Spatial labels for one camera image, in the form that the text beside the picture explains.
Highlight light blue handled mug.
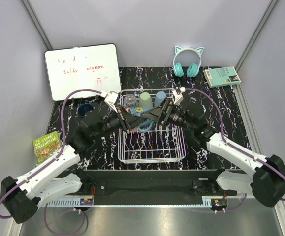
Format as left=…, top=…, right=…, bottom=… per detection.
left=129, top=107, right=154, bottom=133

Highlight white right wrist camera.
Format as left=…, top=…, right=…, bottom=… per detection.
left=172, top=87, right=186, bottom=105

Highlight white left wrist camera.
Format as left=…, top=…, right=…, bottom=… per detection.
left=104, top=91, right=119, bottom=112

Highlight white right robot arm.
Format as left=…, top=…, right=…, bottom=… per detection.
left=141, top=99, right=285, bottom=208

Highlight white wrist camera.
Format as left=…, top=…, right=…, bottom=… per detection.
left=172, top=87, right=186, bottom=105
left=104, top=91, right=119, bottom=112

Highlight green plastic cup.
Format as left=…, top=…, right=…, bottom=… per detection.
left=139, top=92, right=153, bottom=108

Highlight white wire dish rack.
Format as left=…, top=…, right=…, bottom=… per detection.
left=117, top=88, right=187, bottom=164

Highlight dark blue ceramic mug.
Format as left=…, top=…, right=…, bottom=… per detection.
left=77, top=103, right=94, bottom=119

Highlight teal cat ear headphones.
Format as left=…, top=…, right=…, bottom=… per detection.
left=173, top=45, right=204, bottom=78

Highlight light blue plastic cup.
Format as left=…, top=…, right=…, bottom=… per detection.
left=154, top=91, right=167, bottom=107

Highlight green treehouse book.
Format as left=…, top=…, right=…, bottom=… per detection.
left=33, top=131, right=61, bottom=166

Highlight teal book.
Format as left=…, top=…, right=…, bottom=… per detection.
left=203, top=66, right=241, bottom=88

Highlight clear glass cup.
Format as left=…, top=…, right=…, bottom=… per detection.
left=123, top=94, right=139, bottom=108

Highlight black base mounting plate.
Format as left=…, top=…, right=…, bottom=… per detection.
left=51, top=169, right=239, bottom=197

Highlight grey cable duct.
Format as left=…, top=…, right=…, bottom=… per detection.
left=48, top=197, right=212, bottom=208

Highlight white whiteboard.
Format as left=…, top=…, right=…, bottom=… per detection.
left=44, top=43, right=122, bottom=101

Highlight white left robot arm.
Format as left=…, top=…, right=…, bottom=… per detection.
left=0, top=106, right=146, bottom=224

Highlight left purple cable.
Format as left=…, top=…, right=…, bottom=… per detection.
left=0, top=88, right=107, bottom=235

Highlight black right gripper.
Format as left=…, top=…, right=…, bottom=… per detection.
left=141, top=97, right=195, bottom=132

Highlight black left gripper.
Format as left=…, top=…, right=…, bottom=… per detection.
left=93, top=104, right=146, bottom=141

